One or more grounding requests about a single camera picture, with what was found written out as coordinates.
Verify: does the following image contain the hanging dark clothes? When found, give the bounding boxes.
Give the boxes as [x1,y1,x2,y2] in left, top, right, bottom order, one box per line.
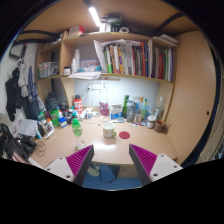
[5,64,39,122]

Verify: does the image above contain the white green mug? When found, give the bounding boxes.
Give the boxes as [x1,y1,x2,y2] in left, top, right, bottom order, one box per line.
[102,122,116,138]

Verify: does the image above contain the fluorescent tube lamp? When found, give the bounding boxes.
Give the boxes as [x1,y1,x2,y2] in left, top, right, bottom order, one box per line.
[89,7,101,27]

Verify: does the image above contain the grey water bottle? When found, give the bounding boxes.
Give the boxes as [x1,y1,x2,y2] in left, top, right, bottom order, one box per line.
[126,100,135,122]

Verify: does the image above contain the brown ceramic mug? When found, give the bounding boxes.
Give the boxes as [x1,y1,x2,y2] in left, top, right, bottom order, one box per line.
[154,120,167,133]

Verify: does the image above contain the white spray bottle on shelf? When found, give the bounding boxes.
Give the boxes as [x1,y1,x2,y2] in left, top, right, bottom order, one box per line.
[74,49,80,70]

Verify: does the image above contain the row of books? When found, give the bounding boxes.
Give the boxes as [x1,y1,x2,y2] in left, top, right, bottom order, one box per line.
[94,39,175,82]

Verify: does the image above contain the clear plastic bottle right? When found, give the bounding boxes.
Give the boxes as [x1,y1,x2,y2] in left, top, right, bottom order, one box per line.
[155,96,164,120]

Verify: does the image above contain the stack of papers on shelf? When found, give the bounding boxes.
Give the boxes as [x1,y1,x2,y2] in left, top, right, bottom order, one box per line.
[68,72,101,80]

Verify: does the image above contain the green capped water bottle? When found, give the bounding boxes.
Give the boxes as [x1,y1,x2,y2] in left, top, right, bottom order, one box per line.
[72,118,82,137]

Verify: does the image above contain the wooden shelf unit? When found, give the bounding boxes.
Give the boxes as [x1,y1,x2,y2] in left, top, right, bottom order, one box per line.
[37,32,177,118]

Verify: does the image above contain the red white canister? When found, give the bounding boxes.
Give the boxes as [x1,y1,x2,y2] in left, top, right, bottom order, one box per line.
[73,95,82,114]

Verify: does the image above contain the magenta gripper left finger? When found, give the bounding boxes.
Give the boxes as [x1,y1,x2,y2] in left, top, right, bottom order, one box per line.
[44,144,95,187]

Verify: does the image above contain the red round coaster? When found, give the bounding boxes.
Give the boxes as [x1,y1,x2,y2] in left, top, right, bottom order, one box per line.
[119,131,130,139]

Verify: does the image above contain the white lidded jar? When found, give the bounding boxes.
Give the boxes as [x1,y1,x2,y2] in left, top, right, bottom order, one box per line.
[147,115,156,129]

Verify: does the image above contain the pink snack bag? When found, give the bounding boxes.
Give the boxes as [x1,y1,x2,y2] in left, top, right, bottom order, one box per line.
[99,102,109,116]

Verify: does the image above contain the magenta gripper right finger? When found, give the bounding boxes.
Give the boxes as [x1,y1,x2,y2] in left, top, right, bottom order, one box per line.
[128,143,184,186]

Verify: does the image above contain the black cable coil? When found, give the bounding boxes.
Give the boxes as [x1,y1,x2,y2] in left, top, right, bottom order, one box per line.
[33,140,47,158]

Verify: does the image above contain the blue white box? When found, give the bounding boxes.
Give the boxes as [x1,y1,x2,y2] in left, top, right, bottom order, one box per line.
[110,104,123,120]

